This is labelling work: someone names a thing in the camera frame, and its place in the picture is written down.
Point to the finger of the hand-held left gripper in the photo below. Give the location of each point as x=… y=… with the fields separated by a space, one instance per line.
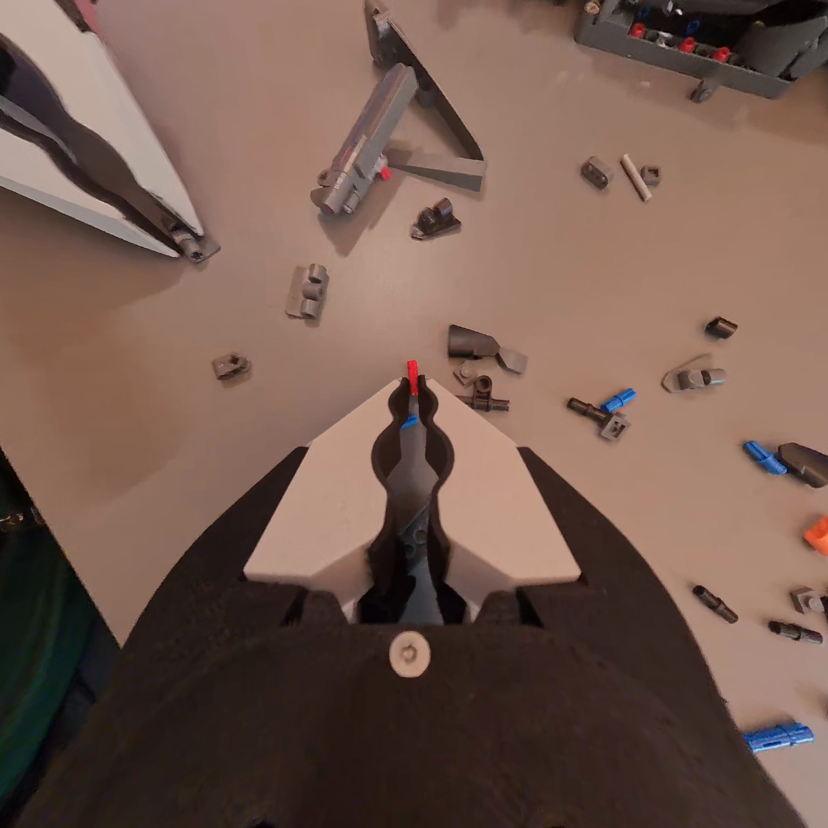
x=52 y=184
x=110 y=110

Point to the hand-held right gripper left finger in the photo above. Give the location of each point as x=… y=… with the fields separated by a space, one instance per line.
x=317 y=517

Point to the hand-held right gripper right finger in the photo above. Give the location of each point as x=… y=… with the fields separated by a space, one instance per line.
x=511 y=517

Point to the grey lego panel assembly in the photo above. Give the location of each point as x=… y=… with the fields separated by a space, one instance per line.
x=369 y=136

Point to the black lego pin connector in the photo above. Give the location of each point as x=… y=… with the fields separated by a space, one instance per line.
x=484 y=394

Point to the tiny grey lego plate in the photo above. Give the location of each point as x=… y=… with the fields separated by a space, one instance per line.
x=466 y=374

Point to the small grey lego connector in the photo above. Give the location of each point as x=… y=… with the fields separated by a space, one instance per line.
x=231 y=366

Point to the dark tapered lego panel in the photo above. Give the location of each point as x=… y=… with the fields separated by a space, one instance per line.
x=472 y=341

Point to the scattered loose lego pieces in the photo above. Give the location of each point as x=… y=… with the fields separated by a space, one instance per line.
x=692 y=378

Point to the black lego slope piece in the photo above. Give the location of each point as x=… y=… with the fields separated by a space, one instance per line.
x=433 y=220

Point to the dark grey rounded lego piece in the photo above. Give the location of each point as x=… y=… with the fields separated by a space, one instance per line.
x=596 y=173

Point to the light grey lego axle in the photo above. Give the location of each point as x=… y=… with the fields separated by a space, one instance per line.
x=635 y=178

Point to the small dark lego bush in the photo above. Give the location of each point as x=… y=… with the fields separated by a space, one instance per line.
x=651 y=176

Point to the grey lego car model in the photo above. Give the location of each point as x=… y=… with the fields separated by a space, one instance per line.
x=711 y=64

